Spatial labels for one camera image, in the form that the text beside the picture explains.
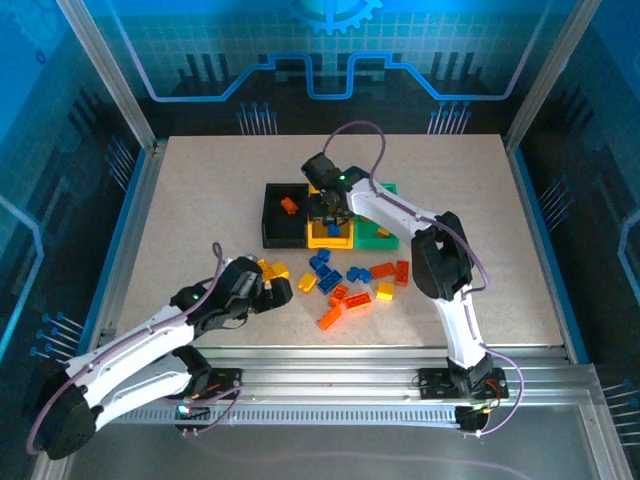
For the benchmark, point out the yellow plastic bin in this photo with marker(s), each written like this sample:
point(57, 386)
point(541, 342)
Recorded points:
point(320, 242)

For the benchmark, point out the yellow lego brick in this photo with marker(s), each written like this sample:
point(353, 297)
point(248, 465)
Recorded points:
point(366, 219)
point(383, 232)
point(281, 270)
point(269, 271)
point(385, 291)
point(306, 281)

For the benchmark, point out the green plastic bin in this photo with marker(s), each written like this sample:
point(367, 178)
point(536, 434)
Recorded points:
point(375, 242)

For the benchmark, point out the round orange lego piece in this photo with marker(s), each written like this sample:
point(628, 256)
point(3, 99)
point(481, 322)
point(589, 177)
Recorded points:
point(288, 205)

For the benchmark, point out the large blue lego brick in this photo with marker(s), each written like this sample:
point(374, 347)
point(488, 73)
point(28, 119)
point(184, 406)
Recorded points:
point(330, 283)

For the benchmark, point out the long orange lego brick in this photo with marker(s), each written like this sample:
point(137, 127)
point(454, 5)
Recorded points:
point(330, 318)

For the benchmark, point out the black plastic bin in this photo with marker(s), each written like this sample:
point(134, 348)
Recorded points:
point(270, 230)

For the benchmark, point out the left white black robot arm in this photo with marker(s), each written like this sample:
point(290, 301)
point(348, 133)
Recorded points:
point(125, 350)

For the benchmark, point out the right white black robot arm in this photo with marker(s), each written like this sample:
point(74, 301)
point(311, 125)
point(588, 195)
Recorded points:
point(380, 205)

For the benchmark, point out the left black controller board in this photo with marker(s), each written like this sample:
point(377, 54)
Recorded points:
point(195, 414)

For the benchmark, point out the black controller board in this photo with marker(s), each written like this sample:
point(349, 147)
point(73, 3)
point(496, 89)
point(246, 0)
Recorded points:
point(470, 417)
point(195, 414)

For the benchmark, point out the right black controller board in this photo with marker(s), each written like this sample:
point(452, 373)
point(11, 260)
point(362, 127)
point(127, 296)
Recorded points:
point(470, 417)

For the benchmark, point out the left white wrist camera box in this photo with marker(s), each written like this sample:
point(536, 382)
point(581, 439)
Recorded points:
point(248, 260)

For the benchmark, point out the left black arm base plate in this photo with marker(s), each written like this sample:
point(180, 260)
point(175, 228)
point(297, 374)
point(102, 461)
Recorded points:
point(225, 382)

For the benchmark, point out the aluminium front frame rail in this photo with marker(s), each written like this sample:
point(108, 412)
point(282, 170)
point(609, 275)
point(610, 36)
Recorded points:
point(325, 380)

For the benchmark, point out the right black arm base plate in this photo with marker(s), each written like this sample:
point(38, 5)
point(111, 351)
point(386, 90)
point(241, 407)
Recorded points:
point(432, 385)

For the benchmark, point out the left aluminium corner post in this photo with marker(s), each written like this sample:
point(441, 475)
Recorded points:
point(110, 75)

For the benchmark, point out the aluminium corner post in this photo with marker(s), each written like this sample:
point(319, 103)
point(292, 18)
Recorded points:
point(110, 75)
point(550, 75)

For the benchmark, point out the right aluminium corner post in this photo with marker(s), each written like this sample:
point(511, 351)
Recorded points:
point(550, 75)

